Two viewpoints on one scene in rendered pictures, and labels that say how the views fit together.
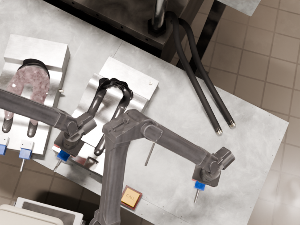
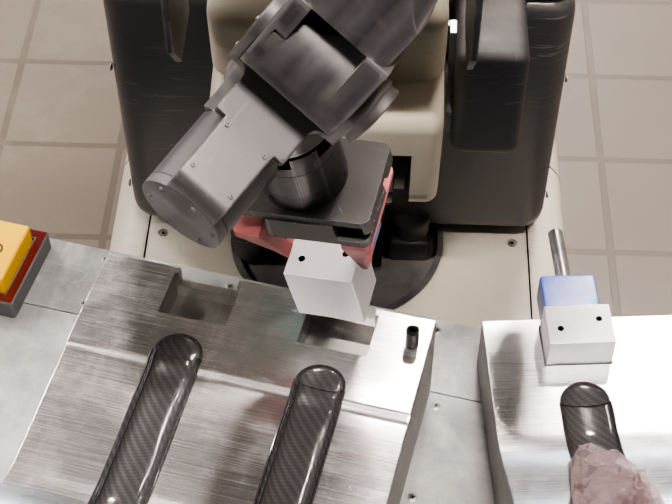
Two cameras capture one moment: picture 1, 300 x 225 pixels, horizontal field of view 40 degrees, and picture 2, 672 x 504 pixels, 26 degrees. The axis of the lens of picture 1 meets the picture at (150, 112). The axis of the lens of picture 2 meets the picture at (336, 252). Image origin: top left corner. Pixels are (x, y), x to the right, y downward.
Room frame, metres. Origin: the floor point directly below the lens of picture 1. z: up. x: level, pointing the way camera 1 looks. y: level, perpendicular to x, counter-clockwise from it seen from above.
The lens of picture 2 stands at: (0.94, 0.30, 1.76)
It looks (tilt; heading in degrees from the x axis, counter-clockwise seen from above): 50 degrees down; 181
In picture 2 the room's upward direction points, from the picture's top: straight up
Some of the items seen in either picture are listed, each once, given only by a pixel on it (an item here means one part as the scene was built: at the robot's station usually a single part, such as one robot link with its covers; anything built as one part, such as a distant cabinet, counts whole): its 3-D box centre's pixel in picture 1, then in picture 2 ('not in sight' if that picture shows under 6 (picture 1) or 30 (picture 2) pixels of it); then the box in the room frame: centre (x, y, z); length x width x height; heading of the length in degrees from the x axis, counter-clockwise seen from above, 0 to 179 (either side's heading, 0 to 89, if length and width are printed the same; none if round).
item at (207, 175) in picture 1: (212, 170); not in sight; (0.30, -0.27, 1.12); 0.07 x 0.06 x 0.07; 146
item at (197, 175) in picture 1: (207, 173); not in sight; (0.30, -0.27, 1.06); 0.10 x 0.07 x 0.07; 86
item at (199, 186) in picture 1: (199, 186); not in sight; (0.26, -0.27, 0.93); 0.13 x 0.05 x 0.05; 175
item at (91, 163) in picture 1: (91, 164); (202, 310); (0.26, 0.19, 0.87); 0.05 x 0.05 x 0.04; 76
